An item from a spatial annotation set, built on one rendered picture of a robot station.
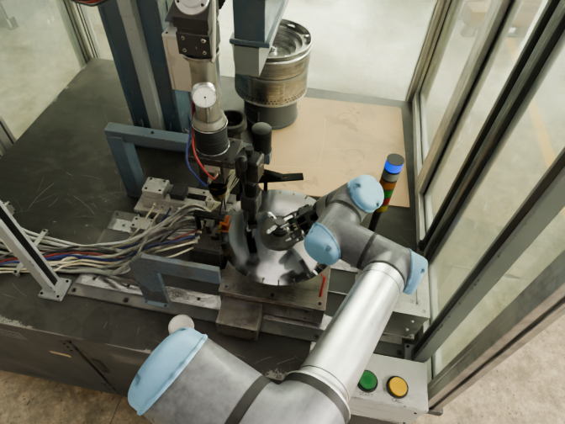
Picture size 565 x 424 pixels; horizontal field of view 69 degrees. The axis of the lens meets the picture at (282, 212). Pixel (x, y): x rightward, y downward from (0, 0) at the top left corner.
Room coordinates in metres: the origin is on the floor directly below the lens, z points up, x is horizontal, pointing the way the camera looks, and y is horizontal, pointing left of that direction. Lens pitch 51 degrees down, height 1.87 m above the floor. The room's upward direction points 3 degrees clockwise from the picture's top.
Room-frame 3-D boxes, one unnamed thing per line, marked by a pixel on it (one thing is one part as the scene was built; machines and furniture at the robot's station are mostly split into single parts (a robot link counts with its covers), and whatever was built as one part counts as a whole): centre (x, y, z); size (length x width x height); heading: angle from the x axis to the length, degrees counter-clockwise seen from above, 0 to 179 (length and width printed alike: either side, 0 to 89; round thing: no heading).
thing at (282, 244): (0.68, 0.00, 0.96); 0.11 x 0.11 x 0.03
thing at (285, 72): (1.47, 0.08, 0.93); 0.31 x 0.31 x 0.36
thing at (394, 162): (0.78, -0.28, 1.14); 0.05 x 0.04 x 0.03; 172
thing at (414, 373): (0.32, -0.22, 0.82); 0.28 x 0.11 x 0.15; 82
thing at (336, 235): (0.47, -0.11, 1.24); 0.11 x 0.11 x 0.08; 60
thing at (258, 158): (0.66, 0.08, 1.17); 0.06 x 0.05 x 0.20; 73
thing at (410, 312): (0.57, -0.32, 0.82); 0.18 x 0.18 x 0.15; 82
